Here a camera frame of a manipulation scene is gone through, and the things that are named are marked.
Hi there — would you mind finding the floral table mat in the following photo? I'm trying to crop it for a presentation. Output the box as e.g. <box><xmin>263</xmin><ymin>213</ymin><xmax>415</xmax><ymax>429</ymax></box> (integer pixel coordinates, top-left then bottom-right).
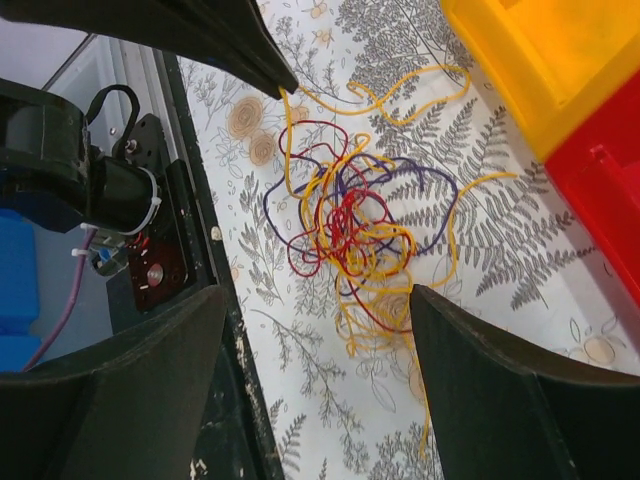
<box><xmin>181</xmin><ymin>1</ymin><xmax>639</xmax><ymax>479</ymax></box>

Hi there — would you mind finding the coloured wire bundle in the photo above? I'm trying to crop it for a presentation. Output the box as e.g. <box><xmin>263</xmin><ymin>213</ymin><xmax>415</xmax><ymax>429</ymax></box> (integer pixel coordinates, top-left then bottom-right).
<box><xmin>262</xmin><ymin>119</ymin><xmax>459</xmax><ymax>351</ymax></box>

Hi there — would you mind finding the yellow plastic bin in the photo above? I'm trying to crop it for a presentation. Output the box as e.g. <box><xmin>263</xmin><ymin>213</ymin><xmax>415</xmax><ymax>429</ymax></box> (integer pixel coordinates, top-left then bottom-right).
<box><xmin>441</xmin><ymin>0</ymin><xmax>639</xmax><ymax>161</ymax></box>

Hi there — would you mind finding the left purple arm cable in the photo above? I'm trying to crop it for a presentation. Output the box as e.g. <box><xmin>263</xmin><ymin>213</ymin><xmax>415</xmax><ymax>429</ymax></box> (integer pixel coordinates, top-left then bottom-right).
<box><xmin>21</xmin><ymin>228</ymin><xmax>97</xmax><ymax>372</ymax></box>

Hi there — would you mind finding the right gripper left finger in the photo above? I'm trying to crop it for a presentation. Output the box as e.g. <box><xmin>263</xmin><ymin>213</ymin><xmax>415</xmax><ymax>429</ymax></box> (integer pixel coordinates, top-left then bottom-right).
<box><xmin>1</xmin><ymin>286</ymin><xmax>226</xmax><ymax>479</ymax></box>

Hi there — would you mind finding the blue storage bin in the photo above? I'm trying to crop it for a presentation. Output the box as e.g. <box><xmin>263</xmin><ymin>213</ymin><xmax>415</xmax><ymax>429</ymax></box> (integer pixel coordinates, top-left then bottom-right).
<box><xmin>1</xmin><ymin>209</ymin><xmax>41</xmax><ymax>372</ymax></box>

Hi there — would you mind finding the red plastic bin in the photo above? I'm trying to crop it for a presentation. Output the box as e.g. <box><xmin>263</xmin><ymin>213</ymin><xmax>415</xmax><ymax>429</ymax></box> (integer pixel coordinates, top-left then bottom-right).
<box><xmin>545</xmin><ymin>74</ymin><xmax>640</xmax><ymax>301</ymax></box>

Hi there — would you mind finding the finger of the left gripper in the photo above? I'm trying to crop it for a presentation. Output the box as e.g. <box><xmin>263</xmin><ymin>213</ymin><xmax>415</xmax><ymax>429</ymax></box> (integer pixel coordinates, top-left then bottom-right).
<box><xmin>1</xmin><ymin>0</ymin><xmax>299</xmax><ymax>96</ymax></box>

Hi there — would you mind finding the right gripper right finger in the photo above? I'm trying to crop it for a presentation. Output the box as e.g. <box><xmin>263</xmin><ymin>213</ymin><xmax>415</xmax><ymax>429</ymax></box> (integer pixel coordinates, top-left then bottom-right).
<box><xmin>410</xmin><ymin>285</ymin><xmax>639</xmax><ymax>479</ymax></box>

